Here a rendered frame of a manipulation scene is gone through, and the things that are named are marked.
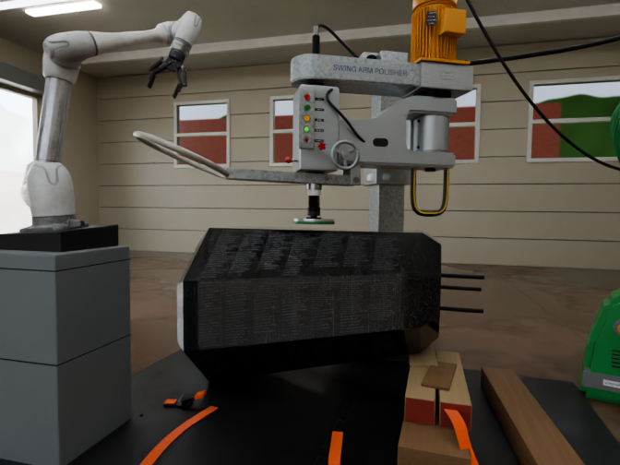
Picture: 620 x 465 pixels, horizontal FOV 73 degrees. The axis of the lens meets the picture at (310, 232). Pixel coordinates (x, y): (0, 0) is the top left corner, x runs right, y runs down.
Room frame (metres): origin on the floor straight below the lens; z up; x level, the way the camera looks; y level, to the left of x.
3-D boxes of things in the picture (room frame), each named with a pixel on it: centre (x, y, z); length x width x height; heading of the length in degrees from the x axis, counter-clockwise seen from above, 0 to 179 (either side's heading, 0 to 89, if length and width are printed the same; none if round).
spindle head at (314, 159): (2.21, -0.10, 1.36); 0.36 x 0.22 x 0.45; 102
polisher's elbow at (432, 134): (2.33, -0.66, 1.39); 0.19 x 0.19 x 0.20
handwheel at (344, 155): (2.10, -0.16, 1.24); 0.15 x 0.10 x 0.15; 102
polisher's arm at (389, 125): (2.26, -0.41, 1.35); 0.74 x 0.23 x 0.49; 102
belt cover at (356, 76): (2.27, -0.36, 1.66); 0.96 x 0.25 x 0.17; 102
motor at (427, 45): (2.32, -0.67, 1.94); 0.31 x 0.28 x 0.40; 12
